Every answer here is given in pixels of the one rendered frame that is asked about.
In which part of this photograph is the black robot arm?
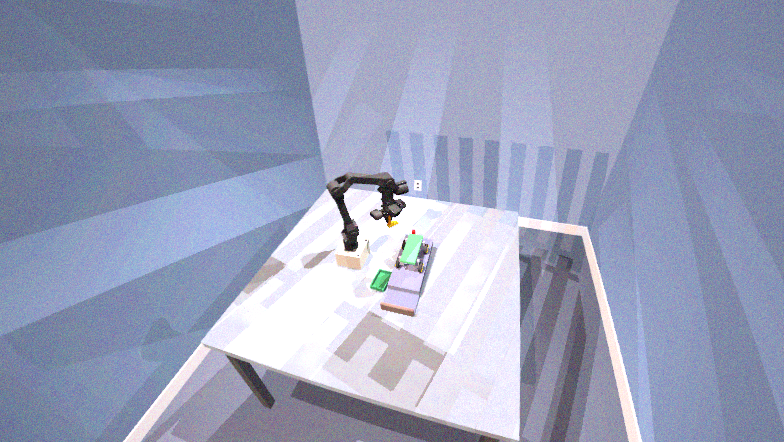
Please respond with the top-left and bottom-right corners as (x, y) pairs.
(326, 172), (409, 252)

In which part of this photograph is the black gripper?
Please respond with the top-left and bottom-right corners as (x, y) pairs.
(370, 197), (406, 223)

